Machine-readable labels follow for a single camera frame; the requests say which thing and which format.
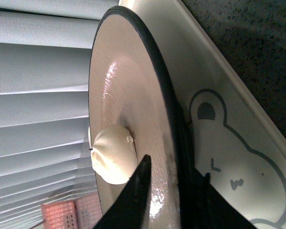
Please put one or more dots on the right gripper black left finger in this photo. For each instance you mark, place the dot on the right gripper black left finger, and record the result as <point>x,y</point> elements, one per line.
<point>131,209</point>

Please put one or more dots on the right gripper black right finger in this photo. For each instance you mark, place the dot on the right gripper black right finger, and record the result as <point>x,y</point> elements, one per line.
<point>202,207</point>

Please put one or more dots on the white steamed bun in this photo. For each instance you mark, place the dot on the white steamed bun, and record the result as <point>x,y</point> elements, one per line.
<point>113,155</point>

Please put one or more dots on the beige plate with black rim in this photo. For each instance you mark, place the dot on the beige plate with black rim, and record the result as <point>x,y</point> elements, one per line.
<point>129,85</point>

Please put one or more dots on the white bear print tray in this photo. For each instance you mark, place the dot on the white bear print tray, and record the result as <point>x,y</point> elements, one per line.
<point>234,139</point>

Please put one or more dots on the pink plastic crate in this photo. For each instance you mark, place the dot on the pink plastic crate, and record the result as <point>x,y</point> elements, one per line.
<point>81,213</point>

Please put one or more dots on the grey pleated curtain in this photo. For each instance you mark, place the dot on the grey pleated curtain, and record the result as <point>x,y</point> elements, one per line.
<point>45,51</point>

